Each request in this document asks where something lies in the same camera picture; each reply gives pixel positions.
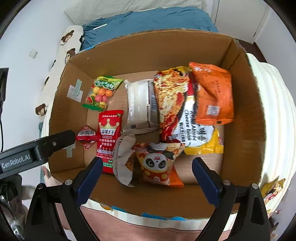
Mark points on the white door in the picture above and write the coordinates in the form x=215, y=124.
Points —
x=240, y=18

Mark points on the plain orange snack packet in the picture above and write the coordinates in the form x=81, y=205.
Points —
x=215, y=92

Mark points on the grey headboard cushion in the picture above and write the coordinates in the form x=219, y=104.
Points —
x=115, y=8

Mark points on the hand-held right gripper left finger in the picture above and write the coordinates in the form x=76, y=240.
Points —
x=89, y=182

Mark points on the cardboard box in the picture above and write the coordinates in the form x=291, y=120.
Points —
x=242, y=104

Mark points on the yellow instant noodle packet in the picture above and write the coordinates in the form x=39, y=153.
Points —
x=178, y=109

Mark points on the small red snack packet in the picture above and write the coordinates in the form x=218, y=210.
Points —
x=87, y=139

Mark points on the orange panda snack packet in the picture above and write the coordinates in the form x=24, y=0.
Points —
x=157, y=166

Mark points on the white pen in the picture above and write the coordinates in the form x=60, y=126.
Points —
x=99, y=27

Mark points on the white wall socket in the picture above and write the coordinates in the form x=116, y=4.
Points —
x=33, y=53

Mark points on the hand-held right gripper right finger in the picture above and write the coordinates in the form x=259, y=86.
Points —
x=205, y=182

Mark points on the white snack packet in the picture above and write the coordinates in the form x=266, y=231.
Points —
x=137, y=104

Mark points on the clear snack packet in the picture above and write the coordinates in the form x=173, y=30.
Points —
x=122, y=162

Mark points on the bear-print long pillow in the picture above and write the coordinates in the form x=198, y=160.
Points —
x=67, y=44

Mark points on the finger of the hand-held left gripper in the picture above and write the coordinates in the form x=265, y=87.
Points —
x=57, y=142

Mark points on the green candy ball packet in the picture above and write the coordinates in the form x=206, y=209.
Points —
x=103, y=92

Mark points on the yellow panda snack packet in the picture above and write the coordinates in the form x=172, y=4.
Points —
x=274, y=188

